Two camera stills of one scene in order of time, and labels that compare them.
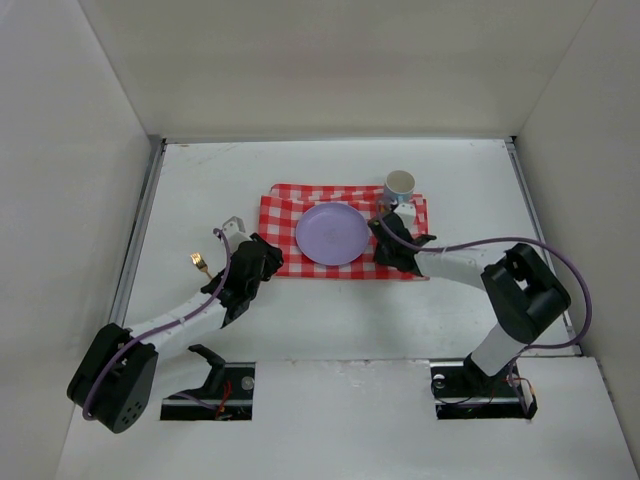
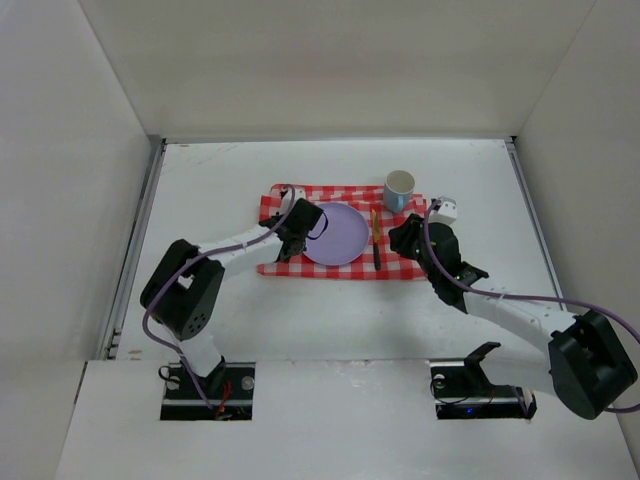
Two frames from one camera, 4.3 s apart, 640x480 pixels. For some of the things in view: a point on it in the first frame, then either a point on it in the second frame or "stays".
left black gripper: [267, 253] to [292, 242]
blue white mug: [399, 186] stays
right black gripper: [385, 230] to [407, 240]
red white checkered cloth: [280, 210] stays
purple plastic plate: [332, 233] stays
